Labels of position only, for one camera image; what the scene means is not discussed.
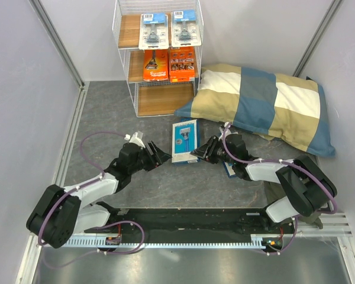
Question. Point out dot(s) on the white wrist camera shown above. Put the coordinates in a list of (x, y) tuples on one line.
[(225, 130), (136, 138)]

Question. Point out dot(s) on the top wooden shelf board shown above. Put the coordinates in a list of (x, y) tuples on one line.
[(127, 30)]

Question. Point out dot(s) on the white wire shelf unit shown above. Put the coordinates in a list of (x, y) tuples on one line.
[(143, 7)]

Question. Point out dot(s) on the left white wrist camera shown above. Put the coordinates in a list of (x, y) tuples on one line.
[(136, 138)]

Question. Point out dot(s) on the orange Gillette Fusion box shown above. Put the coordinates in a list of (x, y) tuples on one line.
[(155, 65)]

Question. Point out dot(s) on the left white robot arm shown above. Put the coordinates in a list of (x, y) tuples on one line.
[(61, 212)]

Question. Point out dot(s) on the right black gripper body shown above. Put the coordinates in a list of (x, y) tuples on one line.
[(217, 152)]

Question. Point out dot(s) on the middle wooden shelf board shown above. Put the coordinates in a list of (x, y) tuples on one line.
[(135, 72)]

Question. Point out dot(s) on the orange razor box back-side up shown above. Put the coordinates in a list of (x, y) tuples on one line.
[(182, 64)]

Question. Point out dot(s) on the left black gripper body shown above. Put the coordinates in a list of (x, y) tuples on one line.
[(149, 162)]

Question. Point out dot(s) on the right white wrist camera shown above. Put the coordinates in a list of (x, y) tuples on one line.
[(225, 130)]

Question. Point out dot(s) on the left aluminium frame post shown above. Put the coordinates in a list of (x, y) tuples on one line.
[(57, 41)]

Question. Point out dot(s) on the clear blister razor pack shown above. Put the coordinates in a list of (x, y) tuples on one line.
[(185, 29), (154, 32)]

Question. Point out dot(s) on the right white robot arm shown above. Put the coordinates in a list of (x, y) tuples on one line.
[(307, 189)]

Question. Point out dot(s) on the blue razor box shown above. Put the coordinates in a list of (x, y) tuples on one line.
[(229, 170), (185, 139)]

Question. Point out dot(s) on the blue beige checkered pillow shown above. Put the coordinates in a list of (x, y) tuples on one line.
[(271, 105)]

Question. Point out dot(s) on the grey slotted cable duct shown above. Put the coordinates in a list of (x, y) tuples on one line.
[(101, 241)]

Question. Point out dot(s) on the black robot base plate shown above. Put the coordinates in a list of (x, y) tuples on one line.
[(199, 224)]

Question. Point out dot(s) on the olive green cloth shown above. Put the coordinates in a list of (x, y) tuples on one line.
[(274, 191)]

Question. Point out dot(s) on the aluminium frame post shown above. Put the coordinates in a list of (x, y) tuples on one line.
[(57, 41), (317, 36)]

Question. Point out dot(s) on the right aluminium frame post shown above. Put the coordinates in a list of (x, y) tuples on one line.
[(317, 36)]

